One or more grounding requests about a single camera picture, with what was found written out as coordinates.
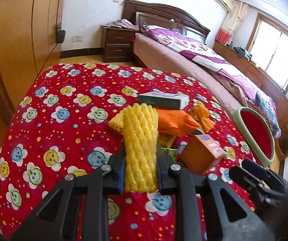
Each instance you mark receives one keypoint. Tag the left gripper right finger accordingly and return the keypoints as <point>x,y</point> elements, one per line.
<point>226,215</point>

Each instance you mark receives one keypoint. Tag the yellow foam fruit net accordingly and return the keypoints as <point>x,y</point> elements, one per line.
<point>138,124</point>

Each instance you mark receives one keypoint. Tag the wooden window cabinet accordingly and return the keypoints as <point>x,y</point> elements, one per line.
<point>268,86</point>

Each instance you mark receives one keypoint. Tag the clothes on cabinet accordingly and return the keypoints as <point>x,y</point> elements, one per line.
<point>242,53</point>

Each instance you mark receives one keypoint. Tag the red smiley flower blanket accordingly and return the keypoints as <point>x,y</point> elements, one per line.
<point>61,126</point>

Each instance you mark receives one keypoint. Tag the dark wooden bed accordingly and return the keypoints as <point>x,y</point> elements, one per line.
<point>155,55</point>

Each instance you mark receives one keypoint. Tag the dark wooden nightstand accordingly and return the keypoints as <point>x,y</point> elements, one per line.
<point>116,44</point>

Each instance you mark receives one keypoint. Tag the red bucket green rim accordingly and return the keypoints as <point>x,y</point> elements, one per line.
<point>256,133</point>

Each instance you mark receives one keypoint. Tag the red white curtain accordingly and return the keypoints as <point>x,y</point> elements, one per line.
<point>232,22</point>

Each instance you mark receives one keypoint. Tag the orange foam net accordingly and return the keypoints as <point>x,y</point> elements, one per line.
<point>176,122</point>

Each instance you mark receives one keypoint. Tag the wooden wardrobe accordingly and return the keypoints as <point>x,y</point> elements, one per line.
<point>29,42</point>

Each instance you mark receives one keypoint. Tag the purple white quilt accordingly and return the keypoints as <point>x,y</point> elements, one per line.
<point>233,79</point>

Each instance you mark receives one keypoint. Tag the black bag on wardrobe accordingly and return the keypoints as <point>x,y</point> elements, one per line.
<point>60,34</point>

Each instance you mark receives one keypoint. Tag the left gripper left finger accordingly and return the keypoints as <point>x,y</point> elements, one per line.
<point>56,216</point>

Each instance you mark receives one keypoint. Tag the yellow small wrapper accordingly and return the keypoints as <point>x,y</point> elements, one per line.
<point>166,140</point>

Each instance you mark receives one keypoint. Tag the orange medicine box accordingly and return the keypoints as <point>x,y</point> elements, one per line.
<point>201,154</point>

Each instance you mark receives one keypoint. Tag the wall power socket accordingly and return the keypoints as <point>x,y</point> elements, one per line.
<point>77,38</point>

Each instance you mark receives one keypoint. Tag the blue plaid cloth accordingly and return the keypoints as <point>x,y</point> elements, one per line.
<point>269,113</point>

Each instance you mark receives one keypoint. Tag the window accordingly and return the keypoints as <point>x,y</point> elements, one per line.
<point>268,45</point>

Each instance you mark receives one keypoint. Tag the green mosquito coil box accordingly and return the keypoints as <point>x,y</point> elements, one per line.
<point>171,152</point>

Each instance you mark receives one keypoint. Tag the green white long box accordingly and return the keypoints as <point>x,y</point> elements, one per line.
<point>163,100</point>

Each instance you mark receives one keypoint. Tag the clothes on nightstand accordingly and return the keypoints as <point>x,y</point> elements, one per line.
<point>121,24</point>

